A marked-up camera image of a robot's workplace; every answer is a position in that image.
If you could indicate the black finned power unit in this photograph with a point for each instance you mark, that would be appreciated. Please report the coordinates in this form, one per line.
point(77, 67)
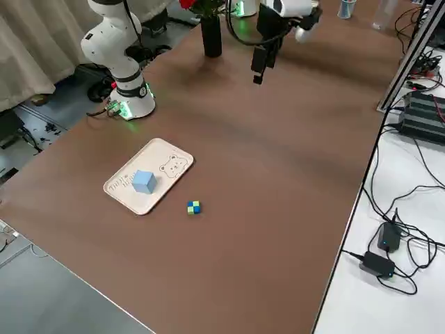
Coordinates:
point(424, 115)

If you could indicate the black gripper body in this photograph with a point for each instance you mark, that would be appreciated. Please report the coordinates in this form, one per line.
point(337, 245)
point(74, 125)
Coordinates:
point(269, 29)

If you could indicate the white desk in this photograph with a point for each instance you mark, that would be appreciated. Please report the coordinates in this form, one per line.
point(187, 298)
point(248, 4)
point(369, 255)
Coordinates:
point(382, 313)

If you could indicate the black vase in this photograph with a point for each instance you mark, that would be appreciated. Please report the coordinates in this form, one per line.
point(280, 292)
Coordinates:
point(211, 38)

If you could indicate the black power adapter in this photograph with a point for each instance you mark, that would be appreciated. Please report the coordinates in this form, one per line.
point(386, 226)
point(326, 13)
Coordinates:
point(389, 238)
point(377, 264)

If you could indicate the blue foam block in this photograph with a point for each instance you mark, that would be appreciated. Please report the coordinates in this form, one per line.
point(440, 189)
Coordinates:
point(144, 182)

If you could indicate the aluminium camera post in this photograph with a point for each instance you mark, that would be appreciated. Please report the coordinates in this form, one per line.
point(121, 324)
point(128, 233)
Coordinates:
point(407, 59)

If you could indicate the beige curtain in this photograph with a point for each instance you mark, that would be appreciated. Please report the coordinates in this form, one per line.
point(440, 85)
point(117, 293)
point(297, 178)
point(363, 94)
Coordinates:
point(34, 52)

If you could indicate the red roses bouquet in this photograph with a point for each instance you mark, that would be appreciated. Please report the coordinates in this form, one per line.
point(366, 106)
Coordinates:
point(187, 3)

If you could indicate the cream tray with bear print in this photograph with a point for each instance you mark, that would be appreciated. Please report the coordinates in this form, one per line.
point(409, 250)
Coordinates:
point(170, 167)

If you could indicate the small blue green cube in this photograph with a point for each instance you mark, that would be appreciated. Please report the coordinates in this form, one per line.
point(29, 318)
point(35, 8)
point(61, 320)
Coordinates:
point(194, 207)

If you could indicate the grey side table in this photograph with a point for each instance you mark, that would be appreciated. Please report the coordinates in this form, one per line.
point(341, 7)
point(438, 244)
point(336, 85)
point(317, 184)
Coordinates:
point(41, 295)

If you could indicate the red black clip leads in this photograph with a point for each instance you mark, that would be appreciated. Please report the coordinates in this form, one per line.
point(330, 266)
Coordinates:
point(426, 64)

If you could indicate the blue pen cup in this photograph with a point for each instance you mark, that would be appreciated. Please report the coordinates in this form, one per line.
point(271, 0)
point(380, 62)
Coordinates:
point(346, 12)

